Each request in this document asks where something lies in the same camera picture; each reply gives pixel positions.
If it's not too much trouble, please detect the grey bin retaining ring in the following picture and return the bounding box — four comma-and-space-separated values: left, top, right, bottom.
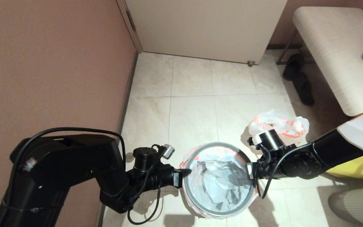
184, 143, 256, 218

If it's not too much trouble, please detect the white red plastic bin liner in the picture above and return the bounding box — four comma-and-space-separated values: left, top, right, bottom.
180, 146, 259, 219

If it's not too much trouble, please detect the white red plastic bag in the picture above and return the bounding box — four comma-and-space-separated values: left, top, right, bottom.
248, 109, 309, 146

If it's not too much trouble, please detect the yellow fabric bag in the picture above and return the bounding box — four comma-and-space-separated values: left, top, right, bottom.
325, 154, 363, 179

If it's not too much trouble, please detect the black slipper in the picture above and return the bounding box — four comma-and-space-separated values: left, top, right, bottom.
283, 53, 305, 81
292, 73, 315, 106

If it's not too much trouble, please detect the thin metal table leg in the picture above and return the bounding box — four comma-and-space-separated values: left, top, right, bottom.
276, 29, 298, 65

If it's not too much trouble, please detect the beige wood-grain table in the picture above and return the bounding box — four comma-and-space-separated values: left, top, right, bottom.
292, 6, 363, 117

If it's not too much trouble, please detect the white door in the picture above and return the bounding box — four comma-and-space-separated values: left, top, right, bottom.
125, 0, 287, 65

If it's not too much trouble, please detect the dark door hinge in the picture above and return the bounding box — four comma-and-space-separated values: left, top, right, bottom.
127, 11, 137, 32

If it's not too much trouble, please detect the black labelled arm cable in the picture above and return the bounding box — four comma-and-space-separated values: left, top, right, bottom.
254, 143, 363, 200

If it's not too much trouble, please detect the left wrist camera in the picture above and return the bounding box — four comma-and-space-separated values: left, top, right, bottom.
162, 144, 176, 159

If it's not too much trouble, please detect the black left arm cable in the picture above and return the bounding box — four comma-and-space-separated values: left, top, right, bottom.
10, 127, 161, 225

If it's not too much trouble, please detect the beige door frame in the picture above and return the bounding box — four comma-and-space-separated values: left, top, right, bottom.
116, 0, 144, 53

